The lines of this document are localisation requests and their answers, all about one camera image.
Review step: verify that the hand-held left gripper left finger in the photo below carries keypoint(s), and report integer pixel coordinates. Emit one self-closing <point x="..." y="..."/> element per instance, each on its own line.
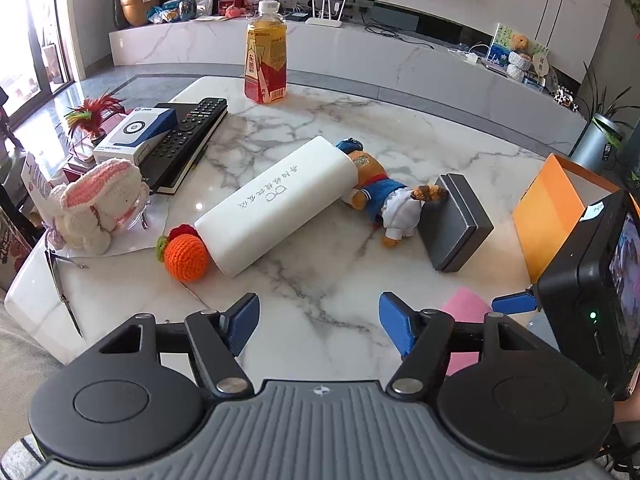
<point x="245" y="320"/>

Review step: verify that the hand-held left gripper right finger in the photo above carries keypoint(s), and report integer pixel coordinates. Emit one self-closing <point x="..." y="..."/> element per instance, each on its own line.
<point x="397" y="322"/>

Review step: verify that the red gift boxes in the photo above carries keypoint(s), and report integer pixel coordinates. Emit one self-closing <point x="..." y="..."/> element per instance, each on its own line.
<point x="235" y="4"/>

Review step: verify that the green and blue painted card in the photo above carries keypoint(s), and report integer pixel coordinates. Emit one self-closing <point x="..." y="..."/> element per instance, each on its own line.
<point x="500" y="42"/>

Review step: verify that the white cylinder tube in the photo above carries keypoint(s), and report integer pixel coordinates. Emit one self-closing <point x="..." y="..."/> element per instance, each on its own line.
<point x="275" y="205"/>

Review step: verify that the brown plush bear blue outfit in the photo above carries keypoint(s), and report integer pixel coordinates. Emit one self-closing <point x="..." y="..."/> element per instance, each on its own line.
<point x="380" y="195"/>

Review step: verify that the yellow tea bottle red label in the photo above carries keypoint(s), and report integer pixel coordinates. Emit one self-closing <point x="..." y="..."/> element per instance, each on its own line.
<point x="266" y="60"/>

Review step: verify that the round fan on wooden stand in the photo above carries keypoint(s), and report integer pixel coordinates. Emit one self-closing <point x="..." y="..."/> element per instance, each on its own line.
<point x="541" y="70"/>

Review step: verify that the black and white cow toy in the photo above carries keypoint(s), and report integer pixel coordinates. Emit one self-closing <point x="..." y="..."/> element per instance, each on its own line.
<point x="565" y="99"/>

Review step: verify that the golden round jar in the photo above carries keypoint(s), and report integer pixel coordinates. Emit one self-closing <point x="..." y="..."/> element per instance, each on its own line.
<point x="139" y="5"/>

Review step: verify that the blue snack bag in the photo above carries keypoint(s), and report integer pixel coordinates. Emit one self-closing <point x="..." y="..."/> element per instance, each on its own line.
<point x="165" y="12"/>

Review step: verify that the white marble television console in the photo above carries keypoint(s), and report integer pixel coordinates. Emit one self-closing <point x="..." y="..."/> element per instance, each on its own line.
<point x="350" y="55"/>

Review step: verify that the glass balcony door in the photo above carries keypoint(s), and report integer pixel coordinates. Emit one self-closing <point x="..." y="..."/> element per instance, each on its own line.
<point x="30" y="35"/>

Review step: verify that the person's right hand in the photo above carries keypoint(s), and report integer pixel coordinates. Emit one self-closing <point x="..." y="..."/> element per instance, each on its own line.
<point x="632" y="410"/>

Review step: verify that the white router with antennas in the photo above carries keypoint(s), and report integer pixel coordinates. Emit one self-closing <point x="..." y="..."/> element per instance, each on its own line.
<point x="325" y="20"/>

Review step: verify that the clear plastic tray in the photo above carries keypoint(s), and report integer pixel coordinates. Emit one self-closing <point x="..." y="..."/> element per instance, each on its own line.
<point x="130" y="222"/>

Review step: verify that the pink notebook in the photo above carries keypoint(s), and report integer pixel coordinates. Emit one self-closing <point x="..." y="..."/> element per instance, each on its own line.
<point x="465" y="320"/>

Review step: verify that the small brown teddy bear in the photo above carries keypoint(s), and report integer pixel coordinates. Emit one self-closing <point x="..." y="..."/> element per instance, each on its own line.
<point x="520" y="44"/>

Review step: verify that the orange crochet fruit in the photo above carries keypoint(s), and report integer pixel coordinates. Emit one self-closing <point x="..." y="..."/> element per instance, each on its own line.
<point x="186" y="257"/>

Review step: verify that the orange cardboard box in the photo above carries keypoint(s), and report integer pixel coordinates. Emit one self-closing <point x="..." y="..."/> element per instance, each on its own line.
<point x="545" y="220"/>

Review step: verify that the printed paper card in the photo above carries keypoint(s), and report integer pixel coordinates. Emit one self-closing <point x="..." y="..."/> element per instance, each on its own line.
<point x="36" y="180"/>

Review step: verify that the red green feather shuttlecock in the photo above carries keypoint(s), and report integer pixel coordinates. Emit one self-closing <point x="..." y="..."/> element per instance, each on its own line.
<point x="92" y="115"/>

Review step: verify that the blue and white box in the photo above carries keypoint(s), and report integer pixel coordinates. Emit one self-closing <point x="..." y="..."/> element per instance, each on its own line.
<point x="135" y="132"/>

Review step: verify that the dark grey gift box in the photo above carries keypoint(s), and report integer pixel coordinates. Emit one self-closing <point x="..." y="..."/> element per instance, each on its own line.
<point x="455" y="225"/>

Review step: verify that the long-leaf potted plant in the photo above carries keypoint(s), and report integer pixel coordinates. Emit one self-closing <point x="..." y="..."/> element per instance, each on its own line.
<point x="610" y="110"/>

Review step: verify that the black remote controls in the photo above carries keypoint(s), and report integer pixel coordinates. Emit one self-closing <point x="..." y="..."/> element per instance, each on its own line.
<point x="167" y="185"/>

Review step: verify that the silver trash can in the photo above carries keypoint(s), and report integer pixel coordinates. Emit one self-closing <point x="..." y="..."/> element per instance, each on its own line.
<point x="592" y="145"/>

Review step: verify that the pink white crochet bunny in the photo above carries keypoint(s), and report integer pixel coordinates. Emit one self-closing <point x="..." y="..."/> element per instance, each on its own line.
<point x="95" y="205"/>

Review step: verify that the thin metal stick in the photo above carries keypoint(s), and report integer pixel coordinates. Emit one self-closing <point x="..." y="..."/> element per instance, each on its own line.
<point x="62" y="290"/>

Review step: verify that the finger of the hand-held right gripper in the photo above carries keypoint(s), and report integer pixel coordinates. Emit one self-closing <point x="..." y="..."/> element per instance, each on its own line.
<point x="515" y="304"/>

